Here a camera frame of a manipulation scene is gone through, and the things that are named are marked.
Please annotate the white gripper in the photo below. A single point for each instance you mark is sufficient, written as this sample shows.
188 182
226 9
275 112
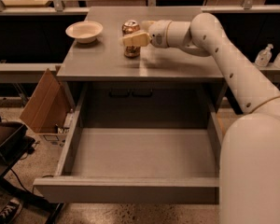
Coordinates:
159 33

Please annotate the orange soda can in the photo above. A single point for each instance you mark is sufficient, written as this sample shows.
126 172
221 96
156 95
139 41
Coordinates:
130 49

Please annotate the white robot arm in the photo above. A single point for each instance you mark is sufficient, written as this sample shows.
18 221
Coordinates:
249 176

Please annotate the open grey top drawer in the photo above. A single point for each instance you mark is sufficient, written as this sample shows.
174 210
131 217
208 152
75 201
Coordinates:
136 165

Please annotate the white bowl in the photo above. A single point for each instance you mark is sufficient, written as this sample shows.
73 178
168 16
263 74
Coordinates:
84 32

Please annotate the grey cabinet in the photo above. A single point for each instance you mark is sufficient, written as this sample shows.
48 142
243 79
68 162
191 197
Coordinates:
186 88

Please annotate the cardboard box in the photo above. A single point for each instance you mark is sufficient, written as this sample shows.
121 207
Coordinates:
47 108

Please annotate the black cart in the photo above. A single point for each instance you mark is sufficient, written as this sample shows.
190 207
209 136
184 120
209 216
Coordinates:
13 143

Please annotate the black sneaker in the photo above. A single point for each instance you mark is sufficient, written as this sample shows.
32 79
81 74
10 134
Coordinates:
11 210

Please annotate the black drawer handle left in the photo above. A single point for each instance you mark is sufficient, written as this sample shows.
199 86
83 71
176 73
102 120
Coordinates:
119 93

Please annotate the black drawer handle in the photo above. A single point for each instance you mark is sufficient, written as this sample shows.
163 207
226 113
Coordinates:
142 93
119 93

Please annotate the black drawer handle right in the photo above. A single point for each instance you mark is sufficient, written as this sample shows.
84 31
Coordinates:
142 93

